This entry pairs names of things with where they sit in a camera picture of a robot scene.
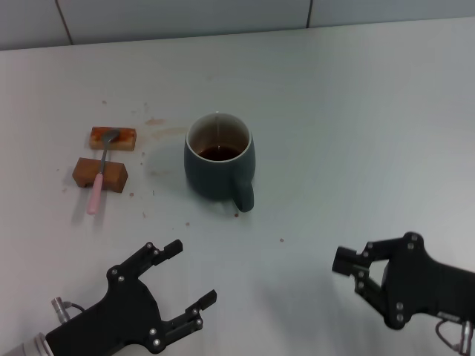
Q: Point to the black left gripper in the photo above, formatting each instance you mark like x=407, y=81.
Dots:
x=118, y=315

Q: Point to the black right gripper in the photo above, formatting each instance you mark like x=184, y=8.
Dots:
x=426, y=285

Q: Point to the grey ceramic cup with coffee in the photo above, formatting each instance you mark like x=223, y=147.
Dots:
x=208, y=178

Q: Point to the brown notched wooden block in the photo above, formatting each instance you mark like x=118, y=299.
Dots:
x=115, y=178

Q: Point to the light wooden block stained orange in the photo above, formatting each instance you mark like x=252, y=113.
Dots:
x=126, y=142

